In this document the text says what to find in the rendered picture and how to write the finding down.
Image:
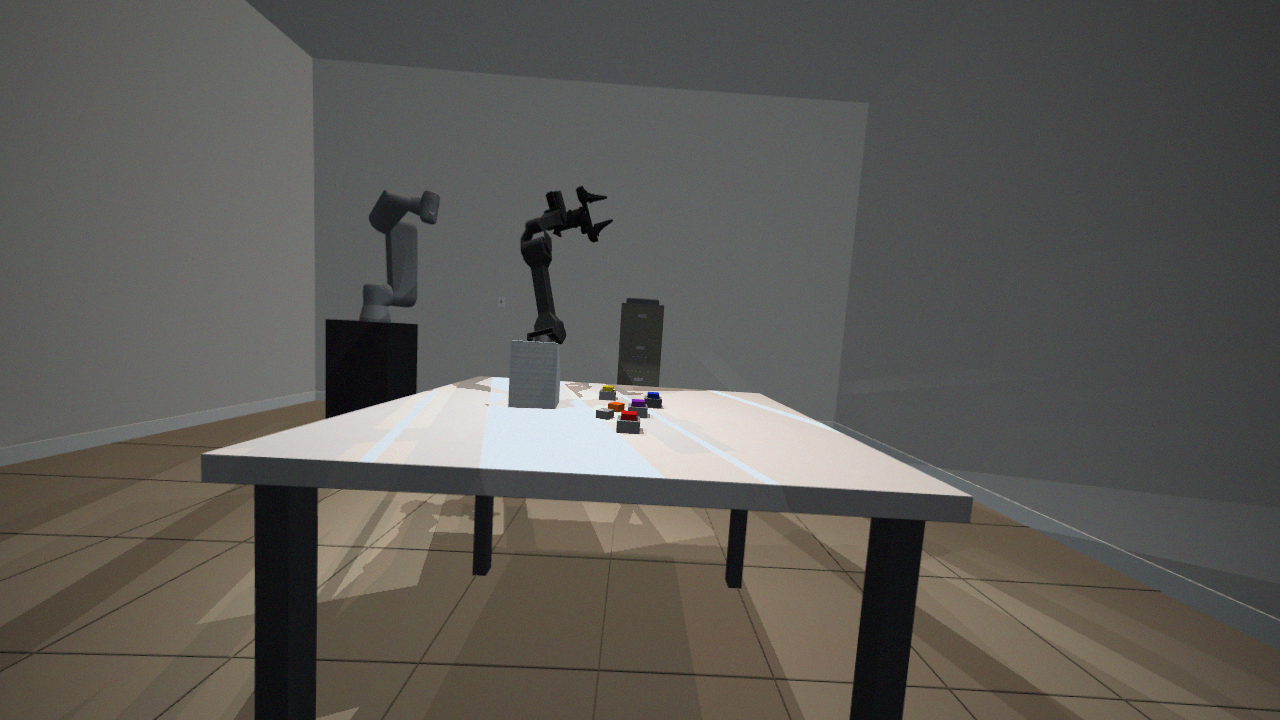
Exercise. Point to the red button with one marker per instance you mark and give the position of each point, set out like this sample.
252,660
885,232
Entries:
628,422

